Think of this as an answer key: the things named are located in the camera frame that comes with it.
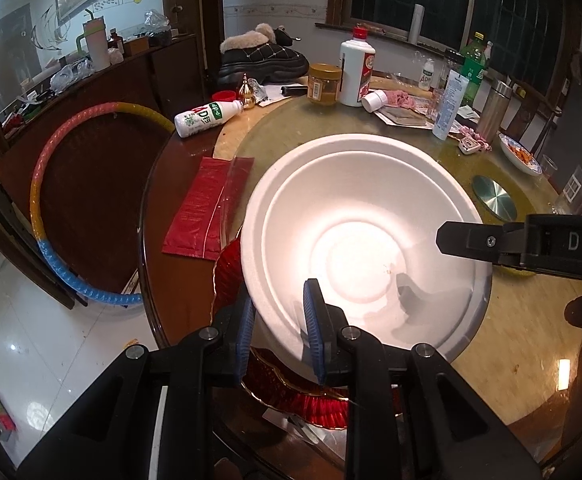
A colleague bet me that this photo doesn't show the steel thermos flask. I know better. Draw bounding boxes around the steel thermos flask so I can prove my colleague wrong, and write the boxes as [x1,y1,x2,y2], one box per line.
[477,80,514,145]

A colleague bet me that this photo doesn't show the wooden sideboard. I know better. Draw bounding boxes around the wooden sideboard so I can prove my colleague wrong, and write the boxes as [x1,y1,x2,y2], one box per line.
[0,35,206,311]

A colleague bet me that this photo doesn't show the dark barred window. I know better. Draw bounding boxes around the dark barred window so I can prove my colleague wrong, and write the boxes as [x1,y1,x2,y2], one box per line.
[328,0,579,91]

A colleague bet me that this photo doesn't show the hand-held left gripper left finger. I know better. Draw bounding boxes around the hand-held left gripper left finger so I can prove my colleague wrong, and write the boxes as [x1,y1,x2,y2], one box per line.
[31,292,258,480]

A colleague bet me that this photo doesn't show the white paper sheet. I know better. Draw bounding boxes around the white paper sheet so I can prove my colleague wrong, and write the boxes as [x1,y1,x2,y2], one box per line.
[253,82,292,107]

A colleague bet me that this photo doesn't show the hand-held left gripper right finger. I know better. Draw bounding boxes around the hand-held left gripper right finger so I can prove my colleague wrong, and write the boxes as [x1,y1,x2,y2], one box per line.
[302,278,542,480]

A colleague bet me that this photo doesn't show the small drinking glass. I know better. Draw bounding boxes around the small drinking glass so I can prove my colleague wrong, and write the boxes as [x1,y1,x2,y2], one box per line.
[538,154,559,181]

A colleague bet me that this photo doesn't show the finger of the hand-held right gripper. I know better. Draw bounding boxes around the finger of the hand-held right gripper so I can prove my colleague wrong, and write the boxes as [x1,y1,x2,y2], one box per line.
[436,220,528,267]

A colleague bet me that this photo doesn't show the white plastic packet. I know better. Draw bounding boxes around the white plastic packet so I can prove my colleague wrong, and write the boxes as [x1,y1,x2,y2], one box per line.
[432,69,466,141]

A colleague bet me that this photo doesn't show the large white milk drink bottle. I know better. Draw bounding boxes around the large white milk drink bottle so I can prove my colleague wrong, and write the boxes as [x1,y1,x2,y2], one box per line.
[174,100,244,138]

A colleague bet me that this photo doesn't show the green plastic bottle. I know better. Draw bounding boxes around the green plastic bottle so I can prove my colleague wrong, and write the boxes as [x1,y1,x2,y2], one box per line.
[460,31,489,108]

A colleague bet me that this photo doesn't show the small glass liquor bottle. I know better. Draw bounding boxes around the small glass liquor bottle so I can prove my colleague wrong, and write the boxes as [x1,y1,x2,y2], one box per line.
[427,87,444,122]

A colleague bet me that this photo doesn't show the wooden door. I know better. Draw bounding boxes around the wooden door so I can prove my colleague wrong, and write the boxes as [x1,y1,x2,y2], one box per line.
[161,0,224,61]

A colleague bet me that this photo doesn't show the blue patterned plate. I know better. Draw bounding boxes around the blue patterned plate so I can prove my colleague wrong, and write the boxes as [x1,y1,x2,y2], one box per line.
[498,132,542,177]

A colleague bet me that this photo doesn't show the clear glass mug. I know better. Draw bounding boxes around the clear glass mug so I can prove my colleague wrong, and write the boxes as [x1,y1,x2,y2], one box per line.
[553,164,582,216]

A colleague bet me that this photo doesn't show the clear bottle black cap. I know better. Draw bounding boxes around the clear bottle black cap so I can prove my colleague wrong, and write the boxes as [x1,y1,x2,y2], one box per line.
[441,49,464,91]

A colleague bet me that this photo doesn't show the white tumbler with straw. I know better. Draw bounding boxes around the white tumbler with straw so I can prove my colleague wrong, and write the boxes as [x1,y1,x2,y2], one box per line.
[76,10,112,72]

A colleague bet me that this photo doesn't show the white cup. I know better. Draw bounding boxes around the white cup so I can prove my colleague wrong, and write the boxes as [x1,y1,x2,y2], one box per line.
[361,90,388,112]

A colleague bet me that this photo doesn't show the multicoloured hula hoop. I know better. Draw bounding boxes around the multicoloured hula hoop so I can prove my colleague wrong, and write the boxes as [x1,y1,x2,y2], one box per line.
[29,101,176,307]

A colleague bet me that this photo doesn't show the wrapped candies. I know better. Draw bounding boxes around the wrapped candies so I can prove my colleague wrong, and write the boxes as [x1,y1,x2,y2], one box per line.
[458,126,492,151]

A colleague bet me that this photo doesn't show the white liquor bottle red cap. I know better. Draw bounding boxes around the white liquor bottle red cap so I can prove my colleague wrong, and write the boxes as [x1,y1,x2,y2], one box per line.
[339,26,376,107]

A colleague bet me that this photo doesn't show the orange fried snacks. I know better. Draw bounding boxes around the orange fried snacks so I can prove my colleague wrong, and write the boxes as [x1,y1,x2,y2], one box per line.
[506,142,539,166]

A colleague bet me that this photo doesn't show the small white milk drink bottle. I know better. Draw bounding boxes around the small white milk drink bottle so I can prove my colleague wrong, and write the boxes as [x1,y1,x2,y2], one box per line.
[417,58,435,92]

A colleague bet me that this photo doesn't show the pink meat pack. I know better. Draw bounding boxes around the pink meat pack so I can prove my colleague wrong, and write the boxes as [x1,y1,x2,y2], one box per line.
[386,89,429,110]

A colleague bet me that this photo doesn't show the peanut butter jar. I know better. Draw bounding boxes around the peanut butter jar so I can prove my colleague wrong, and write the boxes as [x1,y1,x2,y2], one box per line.
[307,63,344,106]

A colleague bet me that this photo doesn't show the white plastic bag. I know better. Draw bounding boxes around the white plastic bag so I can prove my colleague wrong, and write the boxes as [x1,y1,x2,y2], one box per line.
[50,57,94,92]

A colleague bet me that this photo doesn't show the white paper roll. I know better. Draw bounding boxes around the white paper roll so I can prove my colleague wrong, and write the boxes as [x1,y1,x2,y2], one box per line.
[407,4,426,46]

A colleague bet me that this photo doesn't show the red plastic bag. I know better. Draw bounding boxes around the red plastic bag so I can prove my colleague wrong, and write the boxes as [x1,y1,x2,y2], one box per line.
[161,156,256,261]

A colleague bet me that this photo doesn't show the dark wooden chair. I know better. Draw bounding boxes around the dark wooden chair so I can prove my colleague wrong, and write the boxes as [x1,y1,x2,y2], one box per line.
[508,77,572,141]

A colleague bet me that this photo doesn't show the green glass turntable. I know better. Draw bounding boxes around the green glass turntable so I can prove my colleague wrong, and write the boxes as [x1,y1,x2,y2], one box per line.
[213,95,562,281]

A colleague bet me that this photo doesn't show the round steel hub disc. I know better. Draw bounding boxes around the round steel hub disc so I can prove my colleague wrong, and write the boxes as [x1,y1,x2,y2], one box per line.
[472,175,516,221]

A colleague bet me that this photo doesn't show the clear plastic bag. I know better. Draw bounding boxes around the clear plastic bag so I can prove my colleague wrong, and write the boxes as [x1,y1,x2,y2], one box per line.
[143,9,172,46]

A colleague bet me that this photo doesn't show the white foam bowl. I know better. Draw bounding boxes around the white foam bowl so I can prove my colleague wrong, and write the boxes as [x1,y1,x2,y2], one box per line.
[241,133,493,363]
[262,151,476,356]

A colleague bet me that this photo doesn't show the grey printed booklet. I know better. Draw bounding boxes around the grey printed booklet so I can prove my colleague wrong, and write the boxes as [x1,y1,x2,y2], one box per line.
[375,105,436,130]

